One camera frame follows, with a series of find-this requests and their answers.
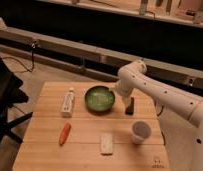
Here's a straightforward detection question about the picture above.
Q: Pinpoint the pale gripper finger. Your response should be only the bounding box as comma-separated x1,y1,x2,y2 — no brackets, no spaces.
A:
122,96,131,109

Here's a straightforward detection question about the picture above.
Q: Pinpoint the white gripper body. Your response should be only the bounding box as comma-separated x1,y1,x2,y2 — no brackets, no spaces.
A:
113,80,133,98

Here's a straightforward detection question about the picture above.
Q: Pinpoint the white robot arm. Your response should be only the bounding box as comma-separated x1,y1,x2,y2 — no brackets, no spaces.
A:
114,60,203,171

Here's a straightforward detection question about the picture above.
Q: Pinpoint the green ceramic bowl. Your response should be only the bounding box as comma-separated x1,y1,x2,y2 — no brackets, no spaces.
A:
84,86,115,112

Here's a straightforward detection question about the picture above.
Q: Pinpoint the black rectangular remote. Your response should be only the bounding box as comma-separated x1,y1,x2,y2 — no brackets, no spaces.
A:
125,98,134,115

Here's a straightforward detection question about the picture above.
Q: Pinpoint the white paper cup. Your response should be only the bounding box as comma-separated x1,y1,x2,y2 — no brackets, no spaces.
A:
132,121,151,144

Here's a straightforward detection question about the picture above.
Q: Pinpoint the white tube with cap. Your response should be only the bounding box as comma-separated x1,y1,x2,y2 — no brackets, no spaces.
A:
61,87,75,117

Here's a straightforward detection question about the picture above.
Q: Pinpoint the orange carrot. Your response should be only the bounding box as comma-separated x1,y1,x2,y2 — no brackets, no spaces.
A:
59,123,71,146

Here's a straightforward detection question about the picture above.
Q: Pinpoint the black office chair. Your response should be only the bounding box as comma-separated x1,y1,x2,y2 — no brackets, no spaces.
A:
0,57,33,144

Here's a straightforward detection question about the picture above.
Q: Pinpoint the black cable on floor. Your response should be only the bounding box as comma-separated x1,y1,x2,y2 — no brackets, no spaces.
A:
0,39,39,74

